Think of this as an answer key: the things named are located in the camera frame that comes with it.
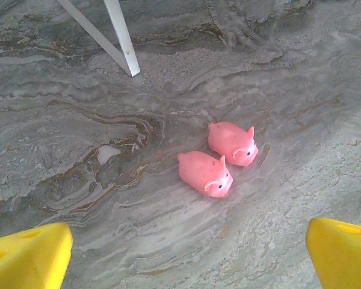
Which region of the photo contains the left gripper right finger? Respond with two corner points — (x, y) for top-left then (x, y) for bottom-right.
(306, 217), (361, 289)

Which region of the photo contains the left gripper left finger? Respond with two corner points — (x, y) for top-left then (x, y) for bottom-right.
(0, 222), (73, 289)

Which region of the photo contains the pink rubber pig toy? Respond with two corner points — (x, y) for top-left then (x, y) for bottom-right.
(177, 150), (234, 199)
(207, 121), (259, 167)

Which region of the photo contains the wooden shelf with white frame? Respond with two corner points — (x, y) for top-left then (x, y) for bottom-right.
(56, 0), (141, 78)

